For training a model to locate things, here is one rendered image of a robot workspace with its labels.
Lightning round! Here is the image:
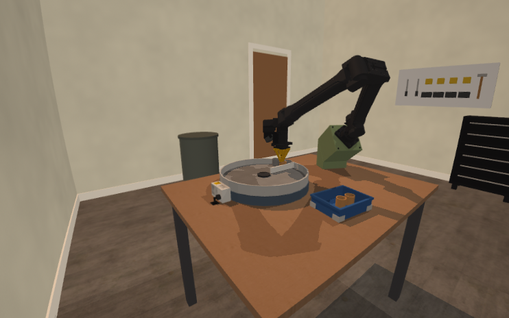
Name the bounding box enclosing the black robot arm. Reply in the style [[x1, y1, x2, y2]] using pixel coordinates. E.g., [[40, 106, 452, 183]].
[[263, 55, 390, 149]]

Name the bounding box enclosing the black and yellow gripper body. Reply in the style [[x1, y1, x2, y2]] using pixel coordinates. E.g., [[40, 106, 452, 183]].
[[271, 132, 292, 149]]

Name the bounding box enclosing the blue crate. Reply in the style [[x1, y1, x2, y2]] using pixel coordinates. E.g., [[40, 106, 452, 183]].
[[310, 185, 374, 223]]

